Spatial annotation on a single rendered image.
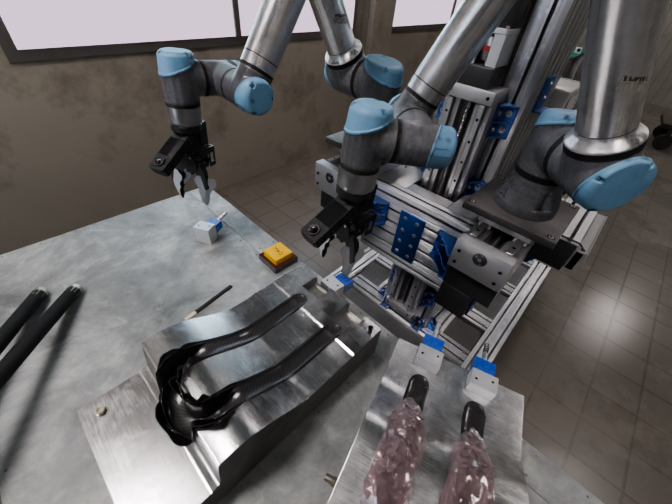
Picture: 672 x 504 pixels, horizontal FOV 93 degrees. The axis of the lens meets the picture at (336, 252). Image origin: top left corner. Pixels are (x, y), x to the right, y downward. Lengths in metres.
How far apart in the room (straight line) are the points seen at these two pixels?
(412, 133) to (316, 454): 0.58
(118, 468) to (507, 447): 0.63
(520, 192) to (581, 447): 1.32
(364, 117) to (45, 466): 0.77
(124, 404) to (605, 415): 1.93
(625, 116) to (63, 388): 1.10
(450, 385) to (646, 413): 1.60
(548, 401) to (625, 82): 1.53
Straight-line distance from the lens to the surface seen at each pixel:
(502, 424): 0.73
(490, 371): 0.76
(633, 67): 0.67
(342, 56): 1.08
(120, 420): 0.70
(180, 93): 0.85
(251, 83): 0.75
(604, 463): 1.95
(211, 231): 1.01
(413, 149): 0.57
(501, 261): 0.81
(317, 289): 0.78
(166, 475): 0.64
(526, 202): 0.88
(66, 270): 1.10
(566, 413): 1.97
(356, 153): 0.56
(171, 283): 0.95
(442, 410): 0.69
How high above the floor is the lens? 1.45
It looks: 42 degrees down
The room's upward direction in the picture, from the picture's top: 6 degrees clockwise
